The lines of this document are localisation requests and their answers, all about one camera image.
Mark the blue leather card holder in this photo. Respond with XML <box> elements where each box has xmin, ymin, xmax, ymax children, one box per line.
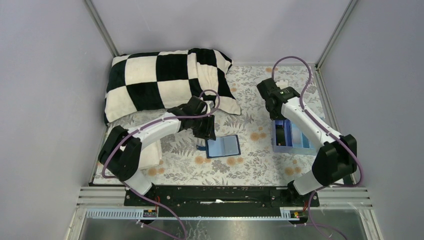
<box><xmin>196</xmin><ymin>135</ymin><xmax>241</xmax><ymax>159</ymax></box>

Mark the folded white towel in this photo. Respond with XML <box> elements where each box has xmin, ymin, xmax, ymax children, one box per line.
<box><xmin>114</xmin><ymin>121</ymin><xmax>163</xmax><ymax>172</ymax></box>

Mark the blue plastic compartment tray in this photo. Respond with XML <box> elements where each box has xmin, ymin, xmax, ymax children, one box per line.
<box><xmin>271</xmin><ymin>119</ymin><xmax>318</xmax><ymax>156</ymax></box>

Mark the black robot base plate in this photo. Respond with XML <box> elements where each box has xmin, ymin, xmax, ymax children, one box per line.
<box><xmin>145</xmin><ymin>185</ymin><xmax>310</xmax><ymax>217</ymax></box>

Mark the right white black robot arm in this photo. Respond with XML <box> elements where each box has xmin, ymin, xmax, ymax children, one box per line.
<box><xmin>256</xmin><ymin>78</ymin><xmax>358</xmax><ymax>198</ymax></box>

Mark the floral patterned bed sheet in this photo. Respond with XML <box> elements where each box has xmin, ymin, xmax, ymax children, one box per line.
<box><xmin>142</xmin><ymin>66</ymin><xmax>314</xmax><ymax>186</ymax></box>

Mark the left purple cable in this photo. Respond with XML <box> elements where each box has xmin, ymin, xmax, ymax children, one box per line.
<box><xmin>101</xmin><ymin>89</ymin><xmax>222</xmax><ymax>240</ymax></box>

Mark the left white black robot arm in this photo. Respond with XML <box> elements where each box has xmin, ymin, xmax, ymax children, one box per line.
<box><xmin>97</xmin><ymin>96</ymin><xmax>216</xmax><ymax>195</ymax></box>

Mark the black card in tray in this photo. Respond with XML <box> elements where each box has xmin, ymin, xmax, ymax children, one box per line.
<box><xmin>275</xmin><ymin>124</ymin><xmax>286</xmax><ymax>146</ymax></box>

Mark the black white checkered pillow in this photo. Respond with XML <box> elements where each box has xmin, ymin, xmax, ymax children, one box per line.
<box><xmin>103</xmin><ymin>48</ymin><xmax>242</xmax><ymax>125</ymax></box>

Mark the slotted grey cable duct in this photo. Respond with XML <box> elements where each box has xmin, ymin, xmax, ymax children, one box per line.
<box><xmin>85</xmin><ymin>208</ymin><xmax>300</xmax><ymax>222</ymax></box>

